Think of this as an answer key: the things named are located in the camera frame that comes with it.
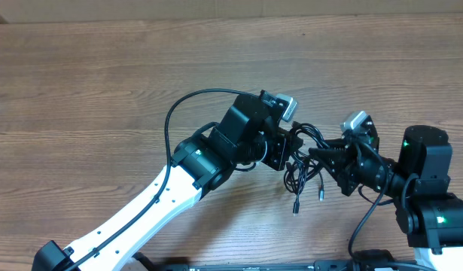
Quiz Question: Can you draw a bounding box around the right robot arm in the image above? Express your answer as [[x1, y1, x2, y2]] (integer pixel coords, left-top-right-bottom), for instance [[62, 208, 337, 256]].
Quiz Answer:
[[309, 122, 463, 270]]

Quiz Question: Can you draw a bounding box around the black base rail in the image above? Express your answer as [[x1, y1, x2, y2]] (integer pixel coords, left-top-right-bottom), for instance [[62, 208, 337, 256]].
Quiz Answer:
[[133, 251, 420, 271]]

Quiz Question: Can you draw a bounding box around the thick black USB cable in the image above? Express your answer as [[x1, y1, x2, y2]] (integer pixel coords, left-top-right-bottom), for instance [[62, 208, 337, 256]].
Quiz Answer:
[[282, 120, 330, 218]]

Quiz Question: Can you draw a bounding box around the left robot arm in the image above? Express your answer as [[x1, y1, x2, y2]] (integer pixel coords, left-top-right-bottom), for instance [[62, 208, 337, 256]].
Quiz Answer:
[[32, 91, 297, 271]]

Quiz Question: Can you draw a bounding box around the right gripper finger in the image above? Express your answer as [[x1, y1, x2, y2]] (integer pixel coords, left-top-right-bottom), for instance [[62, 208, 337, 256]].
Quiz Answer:
[[324, 138, 354, 149], [309, 148, 348, 177]]

